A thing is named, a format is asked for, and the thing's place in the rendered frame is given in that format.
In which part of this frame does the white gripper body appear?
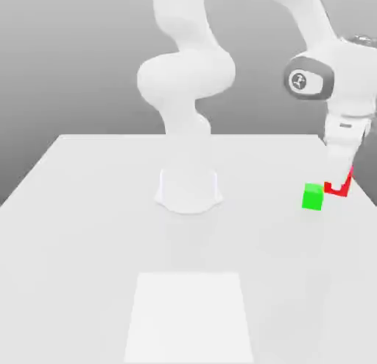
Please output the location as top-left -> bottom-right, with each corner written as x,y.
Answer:
323,113 -> 373,153

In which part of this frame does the small red cube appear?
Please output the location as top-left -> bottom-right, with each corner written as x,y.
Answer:
323,164 -> 354,198

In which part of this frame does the small green cube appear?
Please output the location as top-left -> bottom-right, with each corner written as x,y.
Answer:
301,183 -> 325,211

